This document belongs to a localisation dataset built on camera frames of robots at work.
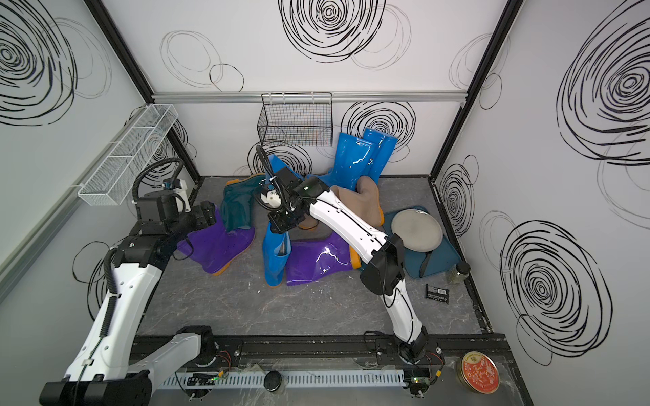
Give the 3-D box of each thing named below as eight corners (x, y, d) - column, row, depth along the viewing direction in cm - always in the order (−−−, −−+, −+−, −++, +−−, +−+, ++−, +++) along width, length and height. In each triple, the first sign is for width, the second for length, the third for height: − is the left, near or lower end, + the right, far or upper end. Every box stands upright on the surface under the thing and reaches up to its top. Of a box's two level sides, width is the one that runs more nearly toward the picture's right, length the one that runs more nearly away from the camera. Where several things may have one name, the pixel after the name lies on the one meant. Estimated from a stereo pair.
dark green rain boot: (213, 232, 102) (208, 224, 97) (231, 182, 120) (227, 173, 116) (251, 232, 102) (248, 224, 98) (263, 182, 120) (261, 173, 116)
